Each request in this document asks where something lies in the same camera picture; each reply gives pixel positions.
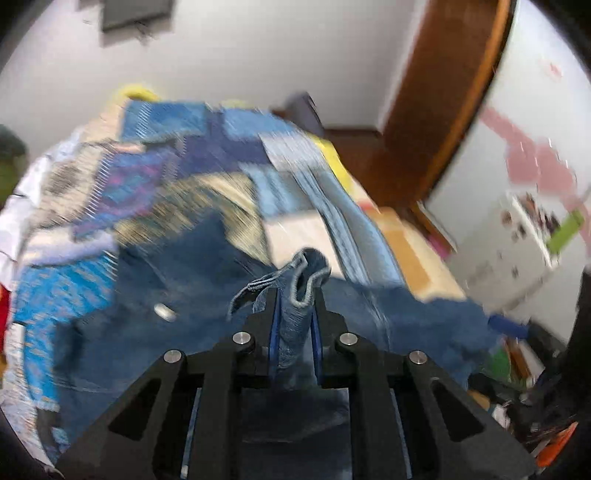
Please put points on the green bottle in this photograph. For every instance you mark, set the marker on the green bottle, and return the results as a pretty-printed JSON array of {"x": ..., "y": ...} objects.
[{"x": 566, "y": 231}]

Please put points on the blue denim jacket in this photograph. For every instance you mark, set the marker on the blue denim jacket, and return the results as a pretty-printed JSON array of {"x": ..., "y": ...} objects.
[{"x": 190, "y": 311}]

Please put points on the brown wooden wardrobe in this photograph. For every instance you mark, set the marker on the brown wooden wardrobe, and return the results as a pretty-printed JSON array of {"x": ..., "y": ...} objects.
[{"x": 451, "y": 67}]

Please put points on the white bedside cabinet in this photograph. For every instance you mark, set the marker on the white bedside cabinet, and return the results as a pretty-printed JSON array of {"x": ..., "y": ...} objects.
[{"x": 504, "y": 260}]

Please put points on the green patterned bag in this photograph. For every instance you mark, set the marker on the green patterned bag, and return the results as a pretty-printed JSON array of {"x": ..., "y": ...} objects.
[{"x": 11, "y": 171}]

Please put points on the white shirt on bed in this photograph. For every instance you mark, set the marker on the white shirt on bed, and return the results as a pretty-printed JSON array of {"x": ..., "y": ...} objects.
[{"x": 20, "y": 205}]

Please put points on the small black wall monitor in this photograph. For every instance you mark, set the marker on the small black wall monitor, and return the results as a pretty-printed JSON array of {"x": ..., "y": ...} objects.
[{"x": 121, "y": 13}]

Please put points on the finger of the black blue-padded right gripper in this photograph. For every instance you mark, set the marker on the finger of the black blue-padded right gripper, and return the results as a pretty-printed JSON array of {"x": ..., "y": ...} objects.
[{"x": 508, "y": 327}]

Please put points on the white sliding door with hearts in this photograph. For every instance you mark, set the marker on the white sliding door with hearts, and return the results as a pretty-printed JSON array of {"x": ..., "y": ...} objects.
[{"x": 531, "y": 139}]

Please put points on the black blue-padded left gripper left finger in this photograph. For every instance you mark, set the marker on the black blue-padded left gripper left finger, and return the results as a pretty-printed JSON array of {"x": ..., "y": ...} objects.
[{"x": 221, "y": 396}]

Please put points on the blue patchwork bedspread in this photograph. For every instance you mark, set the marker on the blue patchwork bedspread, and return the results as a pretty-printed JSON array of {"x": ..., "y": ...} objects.
[{"x": 145, "y": 172}]

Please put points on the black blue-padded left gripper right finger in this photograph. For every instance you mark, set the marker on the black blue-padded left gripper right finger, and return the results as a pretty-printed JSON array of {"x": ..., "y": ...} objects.
[{"x": 407, "y": 417}]

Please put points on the beige bed sheet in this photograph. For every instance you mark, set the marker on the beige bed sheet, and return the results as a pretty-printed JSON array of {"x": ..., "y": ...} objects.
[{"x": 424, "y": 271}]

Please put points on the grey bag by bed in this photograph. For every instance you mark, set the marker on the grey bag by bed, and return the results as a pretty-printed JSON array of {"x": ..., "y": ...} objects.
[{"x": 300, "y": 109}]

